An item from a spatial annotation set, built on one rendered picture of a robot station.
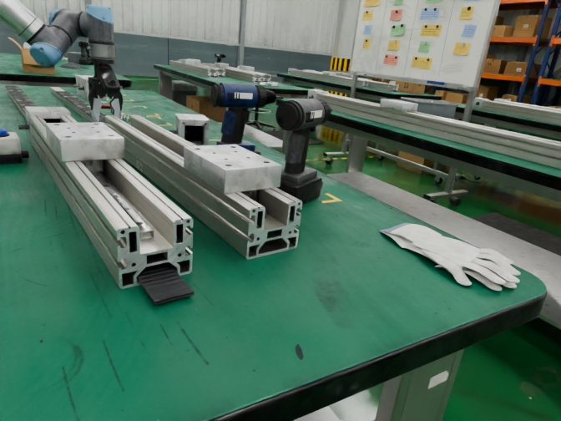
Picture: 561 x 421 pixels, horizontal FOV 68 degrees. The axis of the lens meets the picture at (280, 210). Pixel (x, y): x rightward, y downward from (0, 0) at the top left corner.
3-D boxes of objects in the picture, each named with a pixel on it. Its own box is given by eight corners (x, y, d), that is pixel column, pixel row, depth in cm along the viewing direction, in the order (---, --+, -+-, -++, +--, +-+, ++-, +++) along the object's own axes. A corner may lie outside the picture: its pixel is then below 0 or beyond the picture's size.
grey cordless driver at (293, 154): (262, 201, 90) (271, 97, 82) (306, 184, 105) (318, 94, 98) (292, 211, 86) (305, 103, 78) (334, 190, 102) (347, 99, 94)
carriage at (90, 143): (48, 155, 87) (44, 122, 84) (103, 152, 93) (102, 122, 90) (63, 176, 75) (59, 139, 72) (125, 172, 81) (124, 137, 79)
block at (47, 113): (18, 140, 118) (14, 106, 114) (67, 139, 125) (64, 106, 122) (22, 147, 111) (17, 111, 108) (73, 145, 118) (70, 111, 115)
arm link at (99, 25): (93, 6, 132) (118, 8, 131) (95, 43, 136) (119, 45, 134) (78, 2, 125) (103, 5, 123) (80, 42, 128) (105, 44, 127)
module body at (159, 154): (106, 144, 123) (104, 115, 120) (139, 143, 129) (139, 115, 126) (245, 260, 64) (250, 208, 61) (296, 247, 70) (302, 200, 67)
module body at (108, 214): (32, 147, 113) (29, 115, 110) (73, 145, 118) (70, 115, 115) (119, 289, 53) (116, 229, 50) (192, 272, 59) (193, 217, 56)
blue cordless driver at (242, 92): (206, 164, 114) (209, 80, 106) (270, 161, 123) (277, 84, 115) (215, 171, 108) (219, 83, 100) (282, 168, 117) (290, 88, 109)
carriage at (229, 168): (183, 181, 79) (184, 146, 77) (234, 176, 85) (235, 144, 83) (223, 210, 67) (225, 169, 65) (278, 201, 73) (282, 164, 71)
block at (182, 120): (166, 143, 132) (166, 113, 129) (202, 144, 136) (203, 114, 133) (170, 150, 124) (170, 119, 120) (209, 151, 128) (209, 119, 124)
